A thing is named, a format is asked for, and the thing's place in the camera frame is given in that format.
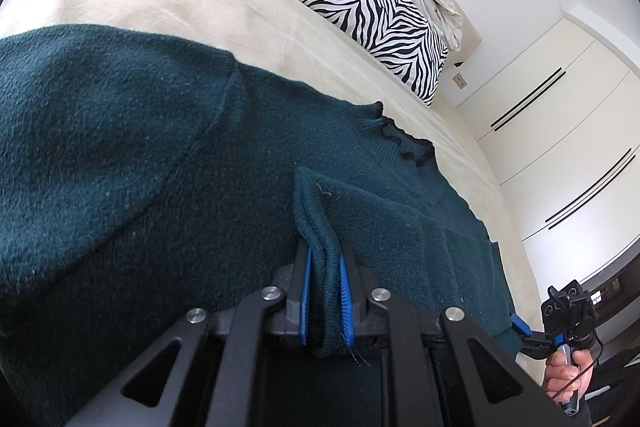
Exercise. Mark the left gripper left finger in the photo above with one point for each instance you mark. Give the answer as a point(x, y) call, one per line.
point(205, 369)

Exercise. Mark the beige bed sheet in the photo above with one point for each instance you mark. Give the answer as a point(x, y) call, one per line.
point(289, 40)

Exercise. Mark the dark green knit sweater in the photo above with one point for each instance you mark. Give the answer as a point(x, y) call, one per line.
point(145, 175)

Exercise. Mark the zebra print pillow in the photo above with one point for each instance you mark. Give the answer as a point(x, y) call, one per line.
point(395, 33)

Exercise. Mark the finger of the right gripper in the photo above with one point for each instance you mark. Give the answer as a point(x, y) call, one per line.
point(520, 326)

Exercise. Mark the right wall socket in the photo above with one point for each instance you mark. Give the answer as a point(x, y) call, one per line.
point(459, 81)

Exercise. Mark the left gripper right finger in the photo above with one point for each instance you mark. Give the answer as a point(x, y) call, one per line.
point(437, 369)

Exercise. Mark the person's right hand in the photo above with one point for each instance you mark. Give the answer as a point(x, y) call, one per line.
point(562, 380)

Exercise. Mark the white wardrobe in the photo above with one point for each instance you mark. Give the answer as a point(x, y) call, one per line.
point(560, 129)

